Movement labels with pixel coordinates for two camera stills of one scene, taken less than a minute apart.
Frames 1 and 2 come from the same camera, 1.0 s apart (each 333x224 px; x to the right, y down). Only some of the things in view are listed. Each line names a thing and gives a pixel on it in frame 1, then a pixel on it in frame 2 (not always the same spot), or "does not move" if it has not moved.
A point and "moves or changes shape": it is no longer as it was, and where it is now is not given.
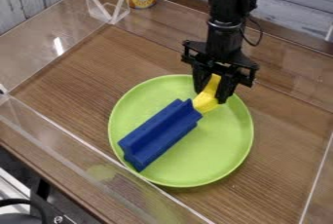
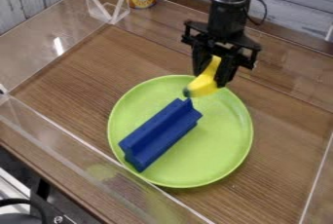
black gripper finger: x=228 y=84 → x=226 y=70
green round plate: x=212 y=150 does not move
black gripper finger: x=202 y=74 → x=202 y=58
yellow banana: x=206 y=99 moves or changes shape
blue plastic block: x=161 y=132 does not move
